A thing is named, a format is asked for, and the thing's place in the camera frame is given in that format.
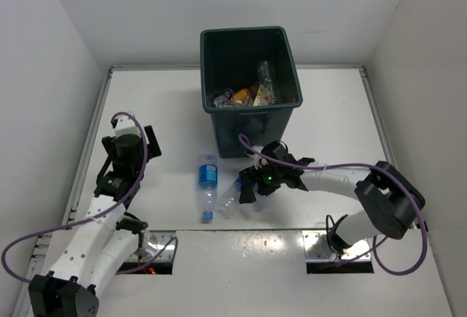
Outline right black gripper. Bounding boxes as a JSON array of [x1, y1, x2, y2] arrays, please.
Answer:
[[239, 161, 283, 204]]

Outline blue label bottle white cap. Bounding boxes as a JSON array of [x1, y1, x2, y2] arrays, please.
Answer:
[[216, 177, 242, 219]]

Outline clear bottle white cap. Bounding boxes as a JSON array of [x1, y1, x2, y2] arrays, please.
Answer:
[[257, 61, 278, 104]]

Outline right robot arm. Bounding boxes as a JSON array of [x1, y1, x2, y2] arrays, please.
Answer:
[[239, 142, 426, 254]]

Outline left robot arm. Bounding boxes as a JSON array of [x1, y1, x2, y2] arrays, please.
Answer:
[[28, 119, 161, 316]]

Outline clear crushed bottle in bin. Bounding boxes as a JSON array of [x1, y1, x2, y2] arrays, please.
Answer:
[[212, 88, 234, 108]]

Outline orange juice bottle in bin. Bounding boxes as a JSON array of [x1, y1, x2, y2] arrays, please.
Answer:
[[231, 88, 252, 107]]

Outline dark green plastic bin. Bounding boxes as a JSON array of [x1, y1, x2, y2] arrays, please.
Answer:
[[200, 26, 303, 159]]

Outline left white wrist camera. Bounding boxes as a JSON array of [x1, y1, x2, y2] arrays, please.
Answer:
[[111, 112, 141, 138]]

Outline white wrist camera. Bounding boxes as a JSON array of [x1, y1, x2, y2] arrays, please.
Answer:
[[111, 112, 141, 138], [245, 145, 269, 169]]

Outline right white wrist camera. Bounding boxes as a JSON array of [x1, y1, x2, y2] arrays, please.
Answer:
[[245, 145, 269, 169]]

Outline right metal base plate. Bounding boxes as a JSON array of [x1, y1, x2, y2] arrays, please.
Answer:
[[302, 230, 371, 264]]

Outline metal base plate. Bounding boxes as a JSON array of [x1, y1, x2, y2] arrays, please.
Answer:
[[302, 230, 371, 264], [125, 231, 175, 264]]

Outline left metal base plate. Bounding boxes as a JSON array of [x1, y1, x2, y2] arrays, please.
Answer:
[[125, 231, 175, 264]]

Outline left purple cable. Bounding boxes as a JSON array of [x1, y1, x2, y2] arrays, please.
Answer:
[[1, 112, 180, 283]]

